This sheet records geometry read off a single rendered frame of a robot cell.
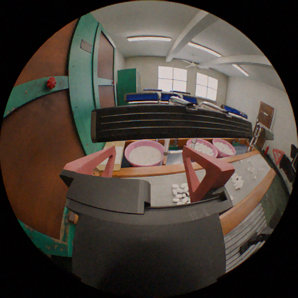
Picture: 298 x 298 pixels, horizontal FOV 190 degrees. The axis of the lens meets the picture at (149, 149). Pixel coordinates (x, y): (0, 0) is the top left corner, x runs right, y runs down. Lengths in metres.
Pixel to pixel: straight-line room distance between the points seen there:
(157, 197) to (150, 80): 5.12
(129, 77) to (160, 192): 2.83
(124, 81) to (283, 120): 5.98
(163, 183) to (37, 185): 0.52
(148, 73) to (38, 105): 5.16
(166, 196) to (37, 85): 0.63
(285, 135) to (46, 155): 5.24
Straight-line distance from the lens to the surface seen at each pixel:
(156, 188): 0.48
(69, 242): 0.43
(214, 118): 0.29
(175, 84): 5.41
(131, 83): 2.92
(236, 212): 0.57
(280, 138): 4.97
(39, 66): 0.38
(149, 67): 5.37
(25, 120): 0.31
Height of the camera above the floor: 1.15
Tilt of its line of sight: 36 degrees down
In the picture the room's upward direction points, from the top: straight up
